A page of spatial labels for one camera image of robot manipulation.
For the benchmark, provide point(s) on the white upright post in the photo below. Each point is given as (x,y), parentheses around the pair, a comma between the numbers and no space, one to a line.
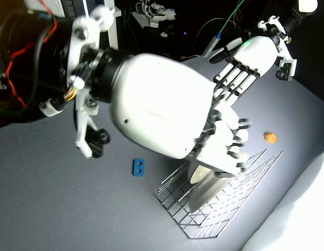
(113,39)

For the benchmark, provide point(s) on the white spare robot hand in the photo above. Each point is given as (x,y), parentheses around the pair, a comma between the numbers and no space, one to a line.
(156,13)

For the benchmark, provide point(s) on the blue block with two holes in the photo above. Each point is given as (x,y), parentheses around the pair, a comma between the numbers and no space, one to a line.
(139,172)

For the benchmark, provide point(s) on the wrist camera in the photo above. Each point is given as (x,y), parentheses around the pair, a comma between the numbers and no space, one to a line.
(99,137)
(284,70)

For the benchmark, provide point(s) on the white plate with grey underside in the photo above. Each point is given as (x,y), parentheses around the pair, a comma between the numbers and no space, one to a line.
(198,175)

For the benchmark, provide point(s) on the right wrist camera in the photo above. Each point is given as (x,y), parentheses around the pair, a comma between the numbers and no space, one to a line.
(99,137)

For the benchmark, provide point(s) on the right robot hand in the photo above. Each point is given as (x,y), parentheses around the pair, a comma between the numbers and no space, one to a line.
(156,104)

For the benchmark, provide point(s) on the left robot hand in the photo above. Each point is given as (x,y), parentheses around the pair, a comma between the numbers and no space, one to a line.
(258,52)

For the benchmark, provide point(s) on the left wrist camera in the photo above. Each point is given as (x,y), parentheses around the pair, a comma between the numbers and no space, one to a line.
(284,70)

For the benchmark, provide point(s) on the white stick with blue tip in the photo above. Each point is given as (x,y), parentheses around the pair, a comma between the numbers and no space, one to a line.
(211,44)

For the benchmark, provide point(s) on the white plate with barcode label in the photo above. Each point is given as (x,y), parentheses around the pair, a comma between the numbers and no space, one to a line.
(206,193)

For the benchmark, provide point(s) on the orange spiral toy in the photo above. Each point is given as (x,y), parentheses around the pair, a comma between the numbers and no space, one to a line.
(271,138)

